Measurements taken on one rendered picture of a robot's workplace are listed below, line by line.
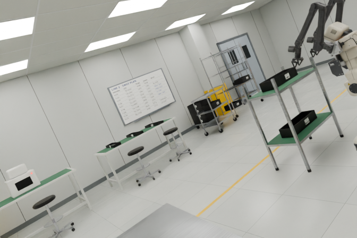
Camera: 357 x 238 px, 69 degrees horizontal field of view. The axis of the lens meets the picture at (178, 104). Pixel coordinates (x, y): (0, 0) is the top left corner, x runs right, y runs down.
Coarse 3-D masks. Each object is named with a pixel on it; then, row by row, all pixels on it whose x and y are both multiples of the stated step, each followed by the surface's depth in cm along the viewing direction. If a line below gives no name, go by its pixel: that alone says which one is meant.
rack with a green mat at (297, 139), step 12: (312, 60) 324; (300, 72) 342; (312, 72) 319; (276, 84) 278; (288, 84) 291; (252, 96) 318; (264, 96) 293; (252, 108) 313; (300, 108) 365; (288, 120) 280; (324, 120) 315; (336, 120) 330; (300, 132) 309; (312, 132) 298; (276, 144) 305; (288, 144) 292; (300, 144) 282; (276, 168) 319
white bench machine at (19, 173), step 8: (16, 168) 440; (24, 168) 447; (8, 176) 437; (16, 176) 439; (24, 176) 441; (32, 176) 448; (8, 184) 426; (16, 184) 432; (24, 184) 439; (32, 184) 446; (16, 192) 430; (24, 192) 437
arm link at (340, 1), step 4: (336, 0) 263; (340, 0) 261; (344, 0) 262; (336, 4) 266; (340, 4) 263; (336, 8) 267; (340, 8) 265; (336, 12) 268; (340, 12) 266; (336, 16) 270; (340, 16) 267; (336, 20) 271; (340, 20) 269
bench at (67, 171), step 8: (72, 168) 481; (56, 176) 467; (64, 176) 454; (40, 184) 455; (48, 184) 439; (72, 184) 522; (80, 184) 468; (32, 192) 425; (8, 200) 433; (16, 200) 412; (80, 200) 523; (0, 208) 399; (64, 216) 446
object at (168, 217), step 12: (168, 204) 159; (156, 216) 150; (168, 216) 144; (180, 216) 138; (192, 216) 133; (132, 228) 148; (144, 228) 142; (156, 228) 136; (168, 228) 131; (180, 228) 127; (192, 228) 122; (204, 228) 118; (216, 228) 114
